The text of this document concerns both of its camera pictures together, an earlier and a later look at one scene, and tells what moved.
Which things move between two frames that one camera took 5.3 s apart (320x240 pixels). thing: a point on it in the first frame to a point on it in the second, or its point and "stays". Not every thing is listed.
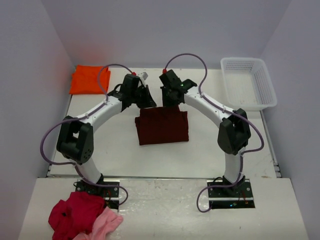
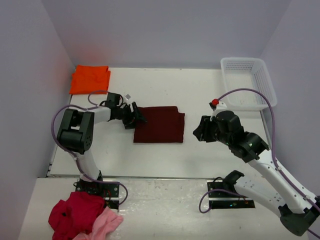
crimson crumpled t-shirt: (75, 215) stays
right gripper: (169, 94) to (206, 129)
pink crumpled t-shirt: (103, 226) stays
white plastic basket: (247, 84) stays
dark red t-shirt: (161, 125) stays
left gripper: (145, 94) to (131, 115)
